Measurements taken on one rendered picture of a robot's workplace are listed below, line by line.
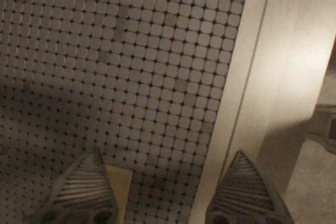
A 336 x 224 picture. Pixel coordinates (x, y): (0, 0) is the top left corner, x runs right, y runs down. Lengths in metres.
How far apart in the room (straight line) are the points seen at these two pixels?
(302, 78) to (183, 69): 0.32
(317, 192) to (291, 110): 1.62
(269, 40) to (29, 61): 0.63
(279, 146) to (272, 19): 0.33
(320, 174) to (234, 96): 1.68
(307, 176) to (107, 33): 1.90
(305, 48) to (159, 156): 0.48
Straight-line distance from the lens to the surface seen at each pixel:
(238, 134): 0.38
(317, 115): 1.24
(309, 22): 0.54
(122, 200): 0.44
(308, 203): 2.05
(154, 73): 0.36
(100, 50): 0.42
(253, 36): 0.42
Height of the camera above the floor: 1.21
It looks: 84 degrees down
